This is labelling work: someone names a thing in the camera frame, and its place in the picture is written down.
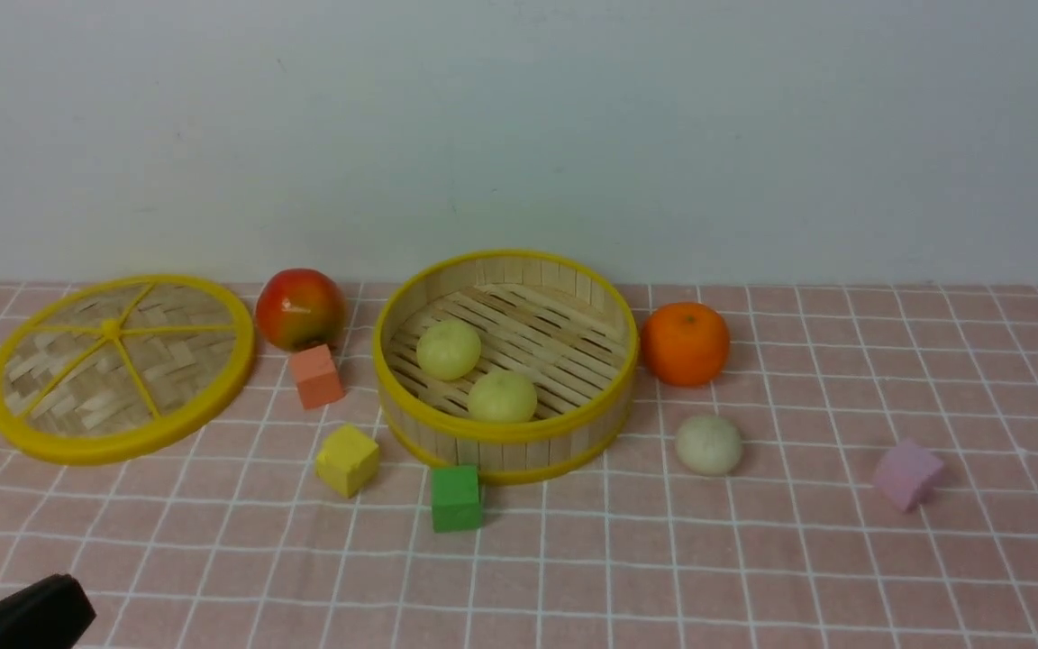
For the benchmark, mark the pale yellow bun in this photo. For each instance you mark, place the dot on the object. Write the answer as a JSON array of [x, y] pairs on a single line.
[[448, 350], [502, 397]]

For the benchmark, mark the red apple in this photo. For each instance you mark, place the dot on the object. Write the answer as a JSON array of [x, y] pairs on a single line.
[[300, 309]]

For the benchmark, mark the pink checkered tablecloth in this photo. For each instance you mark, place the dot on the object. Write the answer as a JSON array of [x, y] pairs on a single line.
[[230, 540]]

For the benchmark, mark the pink block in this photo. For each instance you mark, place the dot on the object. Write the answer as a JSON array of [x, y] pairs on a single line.
[[907, 474]]

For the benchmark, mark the white bun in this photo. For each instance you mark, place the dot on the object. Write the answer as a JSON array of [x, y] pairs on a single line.
[[709, 445]]

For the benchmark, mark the yellow bamboo steamer lid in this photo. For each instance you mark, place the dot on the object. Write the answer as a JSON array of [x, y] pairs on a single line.
[[123, 368]]

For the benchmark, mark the orange cube block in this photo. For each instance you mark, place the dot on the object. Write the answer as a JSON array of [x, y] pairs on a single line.
[[317, 379]]

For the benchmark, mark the yellow bamboo steamer tray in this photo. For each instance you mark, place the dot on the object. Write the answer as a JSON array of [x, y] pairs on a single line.
[[552, 319]]

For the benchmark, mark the yellow cube block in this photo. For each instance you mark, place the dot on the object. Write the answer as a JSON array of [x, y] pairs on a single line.
[[347, 461]]

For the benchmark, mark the orange fruit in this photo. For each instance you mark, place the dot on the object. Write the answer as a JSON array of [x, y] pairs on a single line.
[[685, 344]]

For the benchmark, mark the green cube block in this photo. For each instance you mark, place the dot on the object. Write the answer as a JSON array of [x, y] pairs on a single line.
[[455, 499]]

